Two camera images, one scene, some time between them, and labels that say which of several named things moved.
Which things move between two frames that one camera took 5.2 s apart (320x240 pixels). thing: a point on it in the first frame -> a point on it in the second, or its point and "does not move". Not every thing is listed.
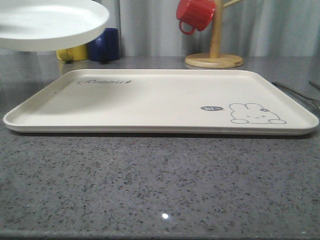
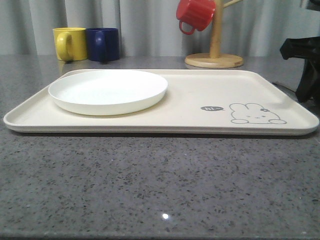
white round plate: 34,25 -> 107,92
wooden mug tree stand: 215,59 does not move
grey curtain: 249,28 does not move
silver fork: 314,102 -> 289,92
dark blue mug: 105,48 does not move
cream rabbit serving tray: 164,102 does not move
